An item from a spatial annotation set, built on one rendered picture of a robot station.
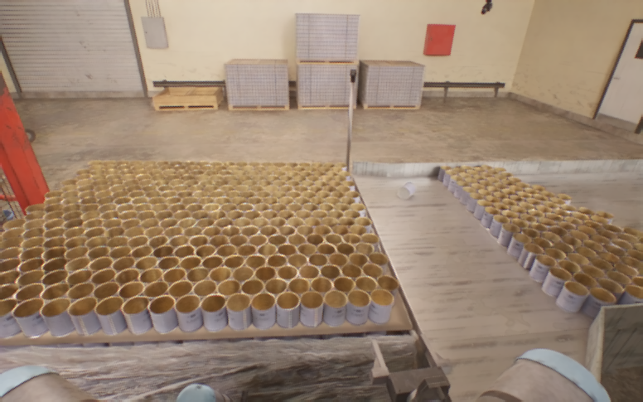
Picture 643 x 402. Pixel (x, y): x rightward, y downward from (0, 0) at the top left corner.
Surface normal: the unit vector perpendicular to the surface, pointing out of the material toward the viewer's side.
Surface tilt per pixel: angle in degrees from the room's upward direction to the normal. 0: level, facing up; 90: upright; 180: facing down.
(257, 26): 90
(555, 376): 7
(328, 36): 88
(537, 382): 17
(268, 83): 92
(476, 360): 0
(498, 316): 0
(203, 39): 90
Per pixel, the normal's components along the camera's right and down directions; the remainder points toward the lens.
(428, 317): 0.02, -0.88
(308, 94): 0.07, 0.51
